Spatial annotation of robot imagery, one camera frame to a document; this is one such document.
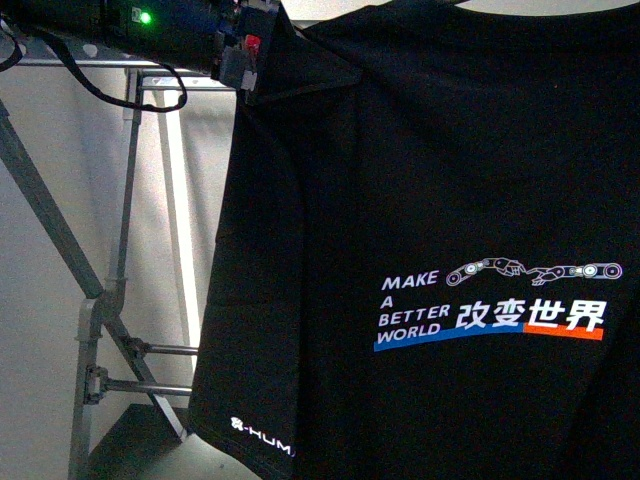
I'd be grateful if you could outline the black printed t-shirt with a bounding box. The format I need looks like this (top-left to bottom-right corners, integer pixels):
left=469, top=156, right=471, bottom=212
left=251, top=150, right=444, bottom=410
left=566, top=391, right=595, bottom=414
left=189, top=1, right=639, bottom=479

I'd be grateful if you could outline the upper horizontal rack rod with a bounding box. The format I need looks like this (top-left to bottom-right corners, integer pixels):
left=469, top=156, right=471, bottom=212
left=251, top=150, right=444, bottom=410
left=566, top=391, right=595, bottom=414
left=125, top=338, right=198, bottom=358

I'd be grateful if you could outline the horizontal rack rod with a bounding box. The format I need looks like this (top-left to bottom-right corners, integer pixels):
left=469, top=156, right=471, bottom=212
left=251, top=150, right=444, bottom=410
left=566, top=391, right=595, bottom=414
left=86, top=367, right=192, bottom=398
left=125, top=338, right=198, bottom=358

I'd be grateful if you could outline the lower horizontal rack rod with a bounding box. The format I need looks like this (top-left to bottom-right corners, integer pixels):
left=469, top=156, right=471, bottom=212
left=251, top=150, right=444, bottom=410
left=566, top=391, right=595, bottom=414
left=86, top=367, right=192, bottom=398

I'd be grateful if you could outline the grey metal drying rack frame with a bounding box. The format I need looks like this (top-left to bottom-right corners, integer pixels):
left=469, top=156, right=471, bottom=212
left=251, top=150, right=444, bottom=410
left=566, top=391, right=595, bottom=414
left=1, top=66, right=235, bottom=479

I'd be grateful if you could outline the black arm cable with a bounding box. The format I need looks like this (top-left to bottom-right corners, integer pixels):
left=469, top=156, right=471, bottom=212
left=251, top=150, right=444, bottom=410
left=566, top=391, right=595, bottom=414
left=0, top=14, right=189, bottom=114

